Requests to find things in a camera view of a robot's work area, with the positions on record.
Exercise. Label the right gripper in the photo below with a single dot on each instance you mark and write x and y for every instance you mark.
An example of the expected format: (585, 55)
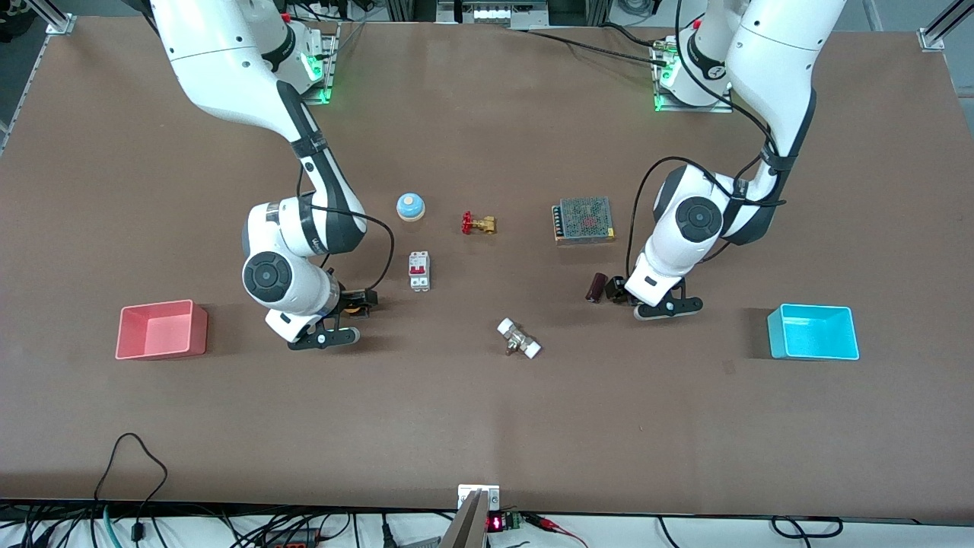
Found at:
(351, 301)

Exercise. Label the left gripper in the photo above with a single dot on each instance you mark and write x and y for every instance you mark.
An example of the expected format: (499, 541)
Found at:
(618, 290)

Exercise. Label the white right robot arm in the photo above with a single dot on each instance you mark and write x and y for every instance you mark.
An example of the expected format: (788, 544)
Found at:
(228, 68)

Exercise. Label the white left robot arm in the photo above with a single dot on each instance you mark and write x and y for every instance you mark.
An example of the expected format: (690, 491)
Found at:
(776, 61)

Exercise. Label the dark brown cylindrical capacitor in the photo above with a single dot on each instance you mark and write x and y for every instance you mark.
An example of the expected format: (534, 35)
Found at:
(596, 288)

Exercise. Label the white circuit breaker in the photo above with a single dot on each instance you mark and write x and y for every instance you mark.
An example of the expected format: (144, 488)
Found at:
(419, 271)

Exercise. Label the metal mesh power supply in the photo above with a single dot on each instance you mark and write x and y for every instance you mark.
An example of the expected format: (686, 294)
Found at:
(584, 221)

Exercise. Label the blue and beige bell button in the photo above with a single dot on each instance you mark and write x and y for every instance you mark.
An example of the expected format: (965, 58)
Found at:
(411, 207)

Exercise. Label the cyan plastic box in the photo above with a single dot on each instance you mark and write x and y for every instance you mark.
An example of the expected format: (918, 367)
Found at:
(813, 333)

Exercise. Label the pink plastic box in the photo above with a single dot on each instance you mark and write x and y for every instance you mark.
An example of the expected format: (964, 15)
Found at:
(160, 331)

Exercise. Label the red alligator clip lead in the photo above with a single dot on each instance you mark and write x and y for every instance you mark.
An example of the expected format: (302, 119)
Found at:
(559, 529)

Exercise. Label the red digit display module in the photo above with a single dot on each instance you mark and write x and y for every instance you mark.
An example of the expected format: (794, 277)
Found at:
(502, 523)

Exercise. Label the white power strip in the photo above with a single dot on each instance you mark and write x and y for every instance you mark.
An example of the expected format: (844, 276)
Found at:
(498, 14)

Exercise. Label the aluminium left arm base plate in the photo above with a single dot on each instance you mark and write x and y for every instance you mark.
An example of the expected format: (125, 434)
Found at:
(692, 106)

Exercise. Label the aluminium right arm base plate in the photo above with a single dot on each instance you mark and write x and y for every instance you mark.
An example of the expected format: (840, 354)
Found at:
(329, 68)

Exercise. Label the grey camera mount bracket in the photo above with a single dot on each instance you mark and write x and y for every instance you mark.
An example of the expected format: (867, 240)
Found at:
(475, 517)

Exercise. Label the aluminium frame profile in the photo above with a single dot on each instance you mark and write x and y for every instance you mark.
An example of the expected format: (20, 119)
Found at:
(943, 27)
(61, 17)

